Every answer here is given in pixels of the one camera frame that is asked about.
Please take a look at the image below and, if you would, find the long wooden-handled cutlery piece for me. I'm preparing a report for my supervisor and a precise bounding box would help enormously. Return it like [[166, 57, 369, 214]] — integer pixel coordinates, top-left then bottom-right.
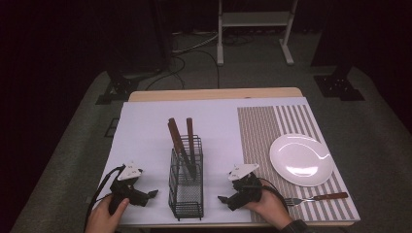
[[167, 117, 197, 181]]

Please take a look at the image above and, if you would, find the black floor cable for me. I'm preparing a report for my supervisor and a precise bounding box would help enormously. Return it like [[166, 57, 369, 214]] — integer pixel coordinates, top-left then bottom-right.
[[145, 49, 222, 91]]

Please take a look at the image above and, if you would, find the white floor cable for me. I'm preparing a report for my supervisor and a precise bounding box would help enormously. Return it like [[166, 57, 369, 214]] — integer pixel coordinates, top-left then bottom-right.
[[170, 31, 220, 55]]

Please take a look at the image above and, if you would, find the person's right hand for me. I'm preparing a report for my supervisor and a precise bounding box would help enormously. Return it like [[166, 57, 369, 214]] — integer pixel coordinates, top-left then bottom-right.
[[251, 182, 294, 230]]

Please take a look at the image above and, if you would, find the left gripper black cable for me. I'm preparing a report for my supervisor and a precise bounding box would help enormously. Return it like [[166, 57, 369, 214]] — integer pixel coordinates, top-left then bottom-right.
[[84, 164, 126, 233]]

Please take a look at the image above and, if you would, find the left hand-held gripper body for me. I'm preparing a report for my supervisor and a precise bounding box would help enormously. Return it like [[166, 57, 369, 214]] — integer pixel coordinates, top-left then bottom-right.
[[108, 161, 144, 216]]

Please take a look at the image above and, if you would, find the black wire cutlery holder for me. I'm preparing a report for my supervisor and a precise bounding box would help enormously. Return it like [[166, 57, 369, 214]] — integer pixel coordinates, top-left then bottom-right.
[[167, 134, 205, 222]]

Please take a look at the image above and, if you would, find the person's left hand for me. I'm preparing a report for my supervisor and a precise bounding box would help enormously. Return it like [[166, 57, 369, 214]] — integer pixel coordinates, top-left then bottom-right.
[[85, 195, 130, 233]]

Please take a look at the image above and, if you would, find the striped placemat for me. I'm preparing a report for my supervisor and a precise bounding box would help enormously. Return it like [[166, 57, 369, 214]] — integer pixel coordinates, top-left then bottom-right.
[[236, 104, 361, 224]]

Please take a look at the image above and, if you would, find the black stand base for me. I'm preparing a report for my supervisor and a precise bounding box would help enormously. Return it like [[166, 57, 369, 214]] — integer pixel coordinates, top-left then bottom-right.
[[313, 65, 366, 102], [94, 70, 141, 106]]

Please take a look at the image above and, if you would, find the wooden-handled fork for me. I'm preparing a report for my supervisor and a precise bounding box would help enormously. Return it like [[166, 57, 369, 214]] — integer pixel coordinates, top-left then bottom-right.
[[284, 191, 350, 208]]

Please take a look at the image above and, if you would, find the white metal stand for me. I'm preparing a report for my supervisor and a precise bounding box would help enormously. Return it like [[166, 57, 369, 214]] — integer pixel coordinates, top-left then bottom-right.
[[216, 0, 299, 67]]

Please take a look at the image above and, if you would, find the white table sheet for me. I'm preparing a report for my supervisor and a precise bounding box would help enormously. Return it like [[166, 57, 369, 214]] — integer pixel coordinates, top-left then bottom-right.
[[96, 96, 309, 226]]

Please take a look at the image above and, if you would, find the white round plate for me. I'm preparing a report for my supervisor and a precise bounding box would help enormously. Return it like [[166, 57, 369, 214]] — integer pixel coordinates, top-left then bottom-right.
[[269, 133, 335, 188]]

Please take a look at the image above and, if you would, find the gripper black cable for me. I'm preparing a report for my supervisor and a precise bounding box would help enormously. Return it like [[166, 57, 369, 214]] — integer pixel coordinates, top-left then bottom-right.
[[257, 177, 290, 212], [84, 164, 126, 233]]

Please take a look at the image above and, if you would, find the floor outlet box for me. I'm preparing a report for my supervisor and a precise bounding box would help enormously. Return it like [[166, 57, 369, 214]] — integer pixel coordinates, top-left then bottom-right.
[[103, 117, 120, 139]]

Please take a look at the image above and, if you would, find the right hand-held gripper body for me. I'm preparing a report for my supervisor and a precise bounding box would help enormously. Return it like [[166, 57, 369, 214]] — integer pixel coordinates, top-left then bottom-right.
[[227, 163, 263, 204]]

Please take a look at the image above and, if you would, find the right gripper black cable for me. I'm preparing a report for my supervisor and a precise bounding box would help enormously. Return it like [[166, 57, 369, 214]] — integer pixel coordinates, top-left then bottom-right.
[[257, 177, 290, 212]]

